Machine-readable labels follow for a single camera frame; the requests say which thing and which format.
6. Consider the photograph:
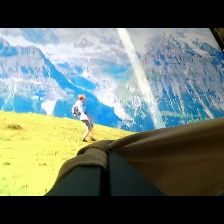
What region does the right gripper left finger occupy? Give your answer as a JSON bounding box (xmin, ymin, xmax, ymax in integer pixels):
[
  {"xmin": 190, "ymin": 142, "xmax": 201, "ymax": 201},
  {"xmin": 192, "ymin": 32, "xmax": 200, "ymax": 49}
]
[{"xmin": 45, "ymin": 165, "xmax": 102, "ymax": 197}]

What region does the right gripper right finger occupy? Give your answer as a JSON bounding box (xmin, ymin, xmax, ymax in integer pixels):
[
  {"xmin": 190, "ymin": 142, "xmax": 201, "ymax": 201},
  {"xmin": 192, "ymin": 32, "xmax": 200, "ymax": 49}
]
[{"xmin": 108, "ymin": 150, "xmax": 165, "ymax": 197}]

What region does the brown garment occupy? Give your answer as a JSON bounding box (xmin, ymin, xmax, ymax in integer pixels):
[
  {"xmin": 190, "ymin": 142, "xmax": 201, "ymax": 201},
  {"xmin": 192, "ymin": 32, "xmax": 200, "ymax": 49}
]
[{"xmin": 54, "ymin": 117, "xmax": 224, "ymax": 197}]

